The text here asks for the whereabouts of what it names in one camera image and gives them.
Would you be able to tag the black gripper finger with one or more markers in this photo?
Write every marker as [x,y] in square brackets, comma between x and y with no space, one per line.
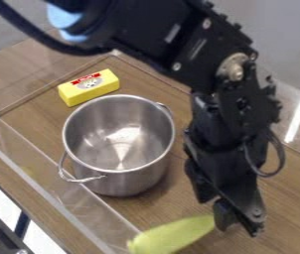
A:
[250,217]
[223,214]

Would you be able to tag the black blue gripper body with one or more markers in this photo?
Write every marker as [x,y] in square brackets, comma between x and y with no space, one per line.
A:
[215,167]

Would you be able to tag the silver metal pot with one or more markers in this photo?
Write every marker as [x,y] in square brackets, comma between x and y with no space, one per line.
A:
[117,137]

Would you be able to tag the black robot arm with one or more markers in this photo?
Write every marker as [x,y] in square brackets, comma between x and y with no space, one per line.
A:
[188,42]

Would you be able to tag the clear acrylic front barrier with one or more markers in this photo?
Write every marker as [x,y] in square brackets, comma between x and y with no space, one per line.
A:
[111,229]

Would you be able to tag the yellow butter block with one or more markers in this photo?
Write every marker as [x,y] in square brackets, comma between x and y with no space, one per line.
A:
[87,87]

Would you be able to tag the dark metal table frame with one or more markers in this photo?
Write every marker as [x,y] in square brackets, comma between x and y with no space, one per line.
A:
[1,231]

